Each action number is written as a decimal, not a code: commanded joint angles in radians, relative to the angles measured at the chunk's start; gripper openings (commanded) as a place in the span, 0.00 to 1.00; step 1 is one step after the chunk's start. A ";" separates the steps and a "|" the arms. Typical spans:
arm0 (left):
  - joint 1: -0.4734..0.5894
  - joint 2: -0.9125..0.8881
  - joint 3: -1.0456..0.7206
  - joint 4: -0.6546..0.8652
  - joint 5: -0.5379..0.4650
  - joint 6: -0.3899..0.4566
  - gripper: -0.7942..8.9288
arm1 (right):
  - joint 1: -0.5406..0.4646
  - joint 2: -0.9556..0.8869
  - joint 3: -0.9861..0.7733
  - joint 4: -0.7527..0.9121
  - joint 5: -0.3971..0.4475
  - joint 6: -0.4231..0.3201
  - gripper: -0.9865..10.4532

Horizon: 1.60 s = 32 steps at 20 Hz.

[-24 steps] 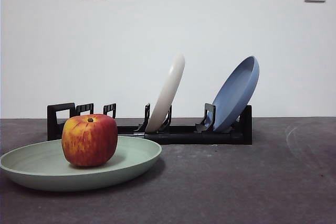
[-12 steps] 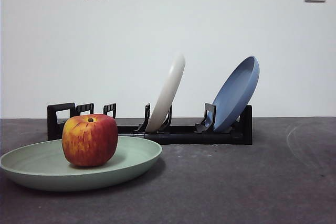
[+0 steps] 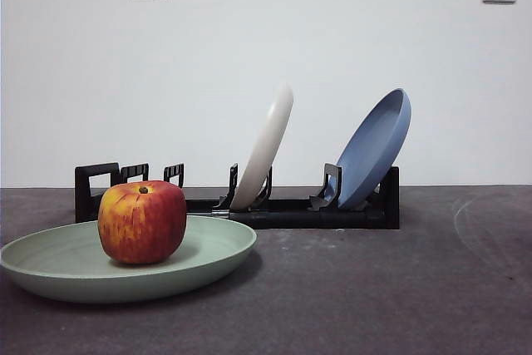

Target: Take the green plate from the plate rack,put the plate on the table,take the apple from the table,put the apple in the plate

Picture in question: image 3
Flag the green plate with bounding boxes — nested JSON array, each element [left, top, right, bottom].
[[0, 215, 258, 304]]

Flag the red yellow apple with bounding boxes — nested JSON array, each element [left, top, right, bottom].
[[97, 180, 188, 265]]

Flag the cream white plate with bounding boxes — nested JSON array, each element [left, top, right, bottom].
[[229, 82, 295, 210]]

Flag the black plate rack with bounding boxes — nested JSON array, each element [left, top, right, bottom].
[[74, 162, 401, 230]]

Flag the blue plate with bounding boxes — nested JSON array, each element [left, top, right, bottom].
[[334, 87, 413, 210]]

